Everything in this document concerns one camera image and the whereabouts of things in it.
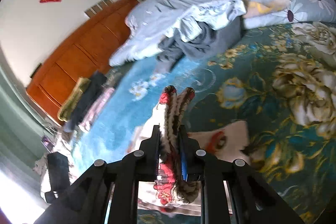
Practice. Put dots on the blue-grey floral duvet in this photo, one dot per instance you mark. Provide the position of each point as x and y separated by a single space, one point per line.
157 11

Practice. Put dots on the dark folded cloth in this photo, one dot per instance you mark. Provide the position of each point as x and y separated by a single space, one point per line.
89 98

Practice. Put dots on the beige wall socket panel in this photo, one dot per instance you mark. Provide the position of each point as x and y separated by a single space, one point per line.
97 7

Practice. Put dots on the small dark device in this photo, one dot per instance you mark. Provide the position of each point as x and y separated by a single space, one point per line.
47 141

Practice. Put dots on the grey garment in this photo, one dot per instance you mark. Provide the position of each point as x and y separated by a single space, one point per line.
202 43

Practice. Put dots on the yellow-green folded cloth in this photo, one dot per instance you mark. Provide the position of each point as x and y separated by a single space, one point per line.
72 102

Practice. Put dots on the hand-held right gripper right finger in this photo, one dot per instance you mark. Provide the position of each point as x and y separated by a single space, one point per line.
183 161

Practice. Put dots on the light blue garment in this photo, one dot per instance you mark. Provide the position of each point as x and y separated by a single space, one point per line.
210 14

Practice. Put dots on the red patterned fleece garment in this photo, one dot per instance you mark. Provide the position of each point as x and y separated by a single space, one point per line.
168 182

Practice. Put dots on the pink folded cloth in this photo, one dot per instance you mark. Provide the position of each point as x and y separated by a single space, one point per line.
101 104

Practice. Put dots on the teal floral bed blanket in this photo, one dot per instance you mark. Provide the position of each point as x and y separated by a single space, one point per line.
262 82

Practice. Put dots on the pillow with yellow print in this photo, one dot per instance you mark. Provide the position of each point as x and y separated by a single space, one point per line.
260 8

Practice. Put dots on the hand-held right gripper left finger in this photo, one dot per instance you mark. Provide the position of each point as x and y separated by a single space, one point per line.
157 155

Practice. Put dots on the wooden headboard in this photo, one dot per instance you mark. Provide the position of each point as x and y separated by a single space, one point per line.
78 56

